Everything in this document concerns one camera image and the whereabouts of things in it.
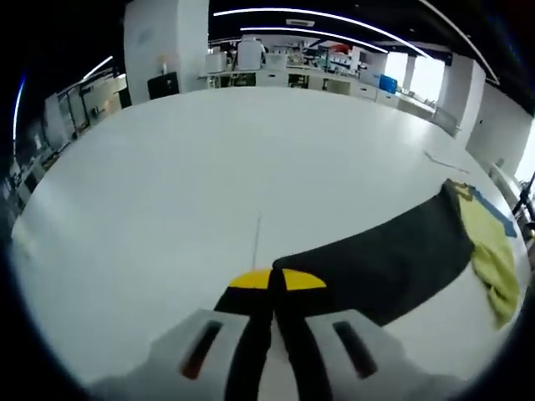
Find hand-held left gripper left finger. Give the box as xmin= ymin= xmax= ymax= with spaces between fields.
xmin=95 ymin=269 xmax=276 ymax=401

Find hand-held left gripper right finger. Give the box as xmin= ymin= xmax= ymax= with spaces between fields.
xmin=271 ymin=269 xmax=471 ymax=401

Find yellow black blue garment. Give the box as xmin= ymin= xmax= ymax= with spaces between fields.
xmin=271 ymin=178 xmax=522 ymax=332

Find white flat table plate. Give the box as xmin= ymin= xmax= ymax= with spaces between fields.
xmin=423 ymin=149 xmax=472 ymax=173

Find white counter with cabinets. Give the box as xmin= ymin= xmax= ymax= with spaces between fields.
xmin=196 ymin=61 xmax=438 ymax=114

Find black cabinet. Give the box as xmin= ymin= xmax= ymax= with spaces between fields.
xmin=146 ymin=71 xmax=179 ymax=101

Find blue storage bin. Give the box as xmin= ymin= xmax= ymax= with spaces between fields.
xmin=377 ymin=74 xmax=399 ymax=94

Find metal storage racks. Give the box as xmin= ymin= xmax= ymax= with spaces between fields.
xmin=39 ymin=74 xmax=129 ymax=141

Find white tall appliance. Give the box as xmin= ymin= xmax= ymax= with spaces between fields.
xmin=237 ymin=36 xmax=263 ymax=70

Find short curved ceiling light strip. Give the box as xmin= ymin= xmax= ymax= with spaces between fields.
xmin=239 ymin=26 xmax=389 ymax=54

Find long curved ceiling light strip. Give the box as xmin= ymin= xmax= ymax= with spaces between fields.
xmin=212 ymin=8 xmax=432 ymax=59

